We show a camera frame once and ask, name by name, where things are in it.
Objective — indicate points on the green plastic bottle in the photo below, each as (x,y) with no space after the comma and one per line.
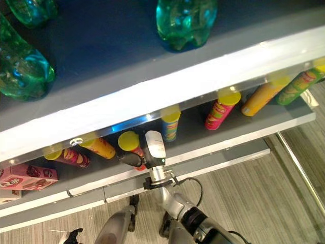
(23,68)
(33,10)
(186,23)

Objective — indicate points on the green chip can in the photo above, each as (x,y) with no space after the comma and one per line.
(297,87)

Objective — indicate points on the pink chip can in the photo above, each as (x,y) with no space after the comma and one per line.
(218,114)

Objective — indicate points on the pink snack box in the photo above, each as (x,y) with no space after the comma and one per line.
(25,178)

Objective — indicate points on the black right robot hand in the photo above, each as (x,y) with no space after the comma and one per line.
(155,146)

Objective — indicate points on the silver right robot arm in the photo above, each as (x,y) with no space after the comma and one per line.
(175,203)

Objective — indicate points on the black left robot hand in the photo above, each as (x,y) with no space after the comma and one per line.
(72,235)

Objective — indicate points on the pale snack box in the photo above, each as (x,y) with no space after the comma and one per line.
(8,197)

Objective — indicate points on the red chip can yellow lid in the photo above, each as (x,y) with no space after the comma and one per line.
(129,141)

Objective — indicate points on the chrome metal rail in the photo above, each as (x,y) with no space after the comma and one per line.
(302,170)

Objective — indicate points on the yellow orange chip can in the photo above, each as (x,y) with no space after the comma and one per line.
(100,148)

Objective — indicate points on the blue chip can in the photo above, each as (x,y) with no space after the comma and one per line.
(170,127)

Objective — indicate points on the grey white shelf unit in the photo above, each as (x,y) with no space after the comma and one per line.
(142,76)

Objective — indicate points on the dark red chip can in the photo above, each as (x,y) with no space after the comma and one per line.
(73,157)

